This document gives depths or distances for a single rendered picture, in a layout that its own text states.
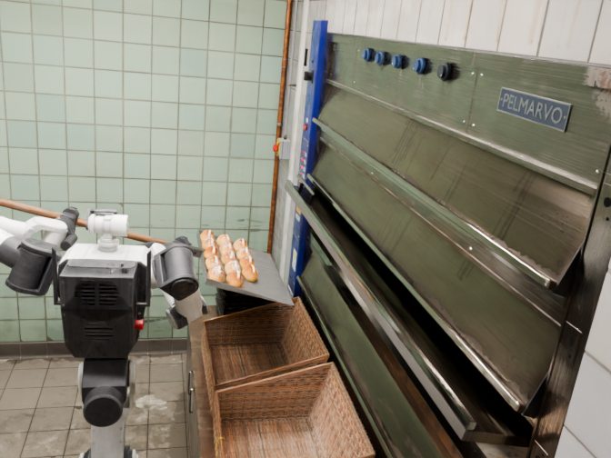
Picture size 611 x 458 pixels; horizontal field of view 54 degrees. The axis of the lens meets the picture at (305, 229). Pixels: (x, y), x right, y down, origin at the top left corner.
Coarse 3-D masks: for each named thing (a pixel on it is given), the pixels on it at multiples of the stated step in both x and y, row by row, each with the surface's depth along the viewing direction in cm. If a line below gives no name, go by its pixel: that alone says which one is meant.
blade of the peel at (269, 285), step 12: (252, 252) 275; (204, 264) 232; (264, 264) 264; (204, 276) 225; (264, 276) 250; (276, 276) 255; (228, 288) 223; (240, 288) 224; (252, 288) 232; (264, 288) 237; (276, 288) 242; (276, 300) 229; (288, 300) 234
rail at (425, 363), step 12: (288, 180) 275; (312, 216) 229; (324, 228) 214; (336, 252) 196; (348, 264) 184; (360, 276) 175; (372, 288) 168; (372, 300) 163; (384, 312) 155; (396, 324) 148; (408, 336) 143; (408, 348) 140; (420, 360) 134; (432, 372) 128; (444, 384) 124; (444, 396) 122; (456, 396) 121; (456, 408) 117; (468, 420) 113
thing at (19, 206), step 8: (0, 200) 219; (8, 200) 220; (16, 208) 221; (24, 208) 222; (32, 208) 222; (40, 208) 224; (48, 216) 225; (56, 216) 225; (80, 224) 228; (128, 232) 234; (136, 240) 236; (144, 240) 236; (152, 240) 237; (160, 240) 238
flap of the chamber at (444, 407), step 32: (288, 192) 268; (352, 256) 198; (384, 288) 177; (384, 320) 154; (416, 320) 160; (448, 352) 146; (448, 384) 129; (480, 384) 134; (448, 416) 119; (480, 416) 120; (512, 416) 124
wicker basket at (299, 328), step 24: (240, 312) 289; (264, 312) 292; (288, 312) 295; (216, 336) 290; (264, 336) 297; (288, 336) 292; (312, 336) 265; (216, 360) 281; (240, 360) 283; (264, 360) 285; (288, 360) 284; (312, 360) 244; (216, 384) 237; (240, 384) 265; (264, 408) 246
